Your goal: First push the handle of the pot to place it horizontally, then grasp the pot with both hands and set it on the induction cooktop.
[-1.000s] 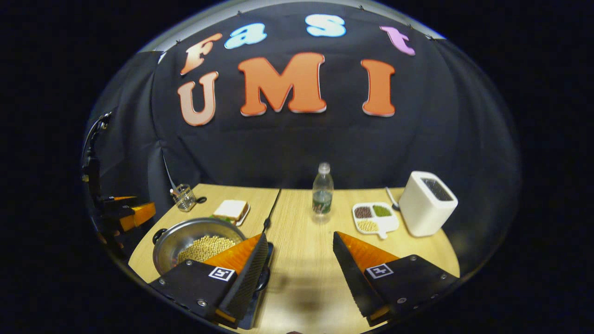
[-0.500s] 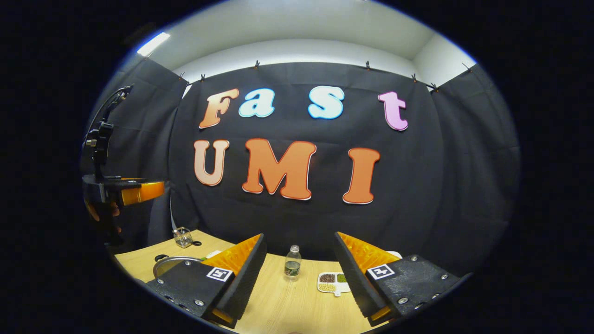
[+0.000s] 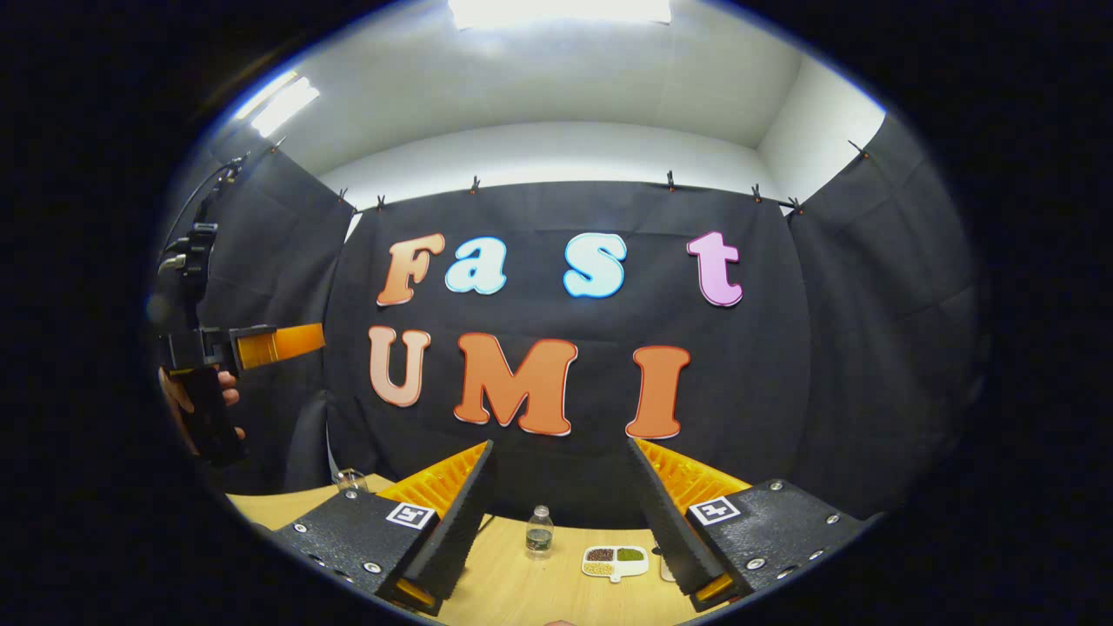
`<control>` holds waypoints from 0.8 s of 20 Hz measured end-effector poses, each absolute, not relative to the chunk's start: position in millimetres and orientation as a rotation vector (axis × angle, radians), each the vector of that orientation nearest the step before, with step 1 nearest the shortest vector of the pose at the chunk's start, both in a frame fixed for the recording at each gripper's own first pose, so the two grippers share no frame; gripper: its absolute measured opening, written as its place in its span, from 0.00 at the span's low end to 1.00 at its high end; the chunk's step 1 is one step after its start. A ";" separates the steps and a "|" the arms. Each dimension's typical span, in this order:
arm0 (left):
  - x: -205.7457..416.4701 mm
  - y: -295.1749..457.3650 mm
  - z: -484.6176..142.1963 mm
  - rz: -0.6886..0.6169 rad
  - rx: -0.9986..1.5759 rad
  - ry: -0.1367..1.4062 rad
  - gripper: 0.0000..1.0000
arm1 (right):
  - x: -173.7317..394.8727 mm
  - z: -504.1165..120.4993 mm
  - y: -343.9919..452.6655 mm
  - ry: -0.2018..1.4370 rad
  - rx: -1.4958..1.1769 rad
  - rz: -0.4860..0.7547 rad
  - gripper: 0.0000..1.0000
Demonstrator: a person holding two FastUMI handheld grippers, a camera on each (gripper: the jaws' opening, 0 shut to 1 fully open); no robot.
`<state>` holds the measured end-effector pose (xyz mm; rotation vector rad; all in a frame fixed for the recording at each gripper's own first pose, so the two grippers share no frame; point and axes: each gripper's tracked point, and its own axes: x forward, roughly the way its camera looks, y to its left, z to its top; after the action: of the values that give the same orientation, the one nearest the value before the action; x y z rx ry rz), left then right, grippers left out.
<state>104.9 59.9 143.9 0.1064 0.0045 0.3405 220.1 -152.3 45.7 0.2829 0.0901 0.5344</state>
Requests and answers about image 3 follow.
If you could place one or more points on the large ceiling light panel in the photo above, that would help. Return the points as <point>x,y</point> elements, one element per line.
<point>556,10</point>

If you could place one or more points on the portion of green beans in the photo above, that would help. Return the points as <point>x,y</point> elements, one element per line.
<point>630,554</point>

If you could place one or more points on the white divided dish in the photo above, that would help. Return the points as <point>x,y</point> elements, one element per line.
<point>630,569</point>

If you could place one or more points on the clear water bottle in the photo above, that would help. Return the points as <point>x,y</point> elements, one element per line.
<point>539,535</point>

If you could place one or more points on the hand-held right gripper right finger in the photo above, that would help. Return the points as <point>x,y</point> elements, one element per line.
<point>674,530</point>

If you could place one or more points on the row of cloth clips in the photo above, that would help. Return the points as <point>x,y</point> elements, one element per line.
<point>670,181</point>

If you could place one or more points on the small portion of soybeans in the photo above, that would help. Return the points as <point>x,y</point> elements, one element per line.
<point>598,569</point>

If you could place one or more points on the narrow ceiling light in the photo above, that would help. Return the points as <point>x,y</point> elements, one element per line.
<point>287,104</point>

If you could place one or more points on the portion of brown beans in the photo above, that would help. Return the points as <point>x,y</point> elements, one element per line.
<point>600,554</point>

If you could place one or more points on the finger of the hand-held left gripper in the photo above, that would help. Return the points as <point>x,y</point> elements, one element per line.
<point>278,345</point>

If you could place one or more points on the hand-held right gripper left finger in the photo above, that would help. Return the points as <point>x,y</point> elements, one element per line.
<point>461,530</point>

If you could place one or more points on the small clear ribbed holder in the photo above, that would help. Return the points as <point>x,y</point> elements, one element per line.
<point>350,480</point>

